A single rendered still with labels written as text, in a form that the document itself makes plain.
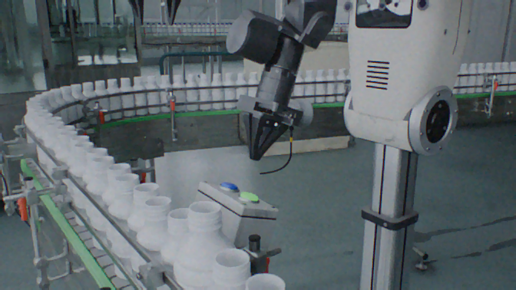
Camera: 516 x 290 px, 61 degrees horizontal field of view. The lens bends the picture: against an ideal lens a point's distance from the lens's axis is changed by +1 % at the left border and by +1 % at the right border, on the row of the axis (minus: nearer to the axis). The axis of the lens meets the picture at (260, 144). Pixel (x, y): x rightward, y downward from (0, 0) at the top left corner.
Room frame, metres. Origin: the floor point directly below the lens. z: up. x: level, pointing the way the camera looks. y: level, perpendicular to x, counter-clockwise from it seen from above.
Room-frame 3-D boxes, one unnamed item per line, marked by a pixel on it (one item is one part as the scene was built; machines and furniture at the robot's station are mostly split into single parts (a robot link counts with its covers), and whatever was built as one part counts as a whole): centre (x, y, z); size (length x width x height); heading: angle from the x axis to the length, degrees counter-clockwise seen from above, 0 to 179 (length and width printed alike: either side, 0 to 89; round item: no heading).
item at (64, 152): (0.91, 0.42, 1.08); 0.06 x 0.06 x 0.17
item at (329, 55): (4.90, -0.42, 0.59); 1.10 x 0.62 x 1.18; 109
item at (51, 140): (1.00, 0.49, 1.08); 0.06 x 0.06 x 0.17
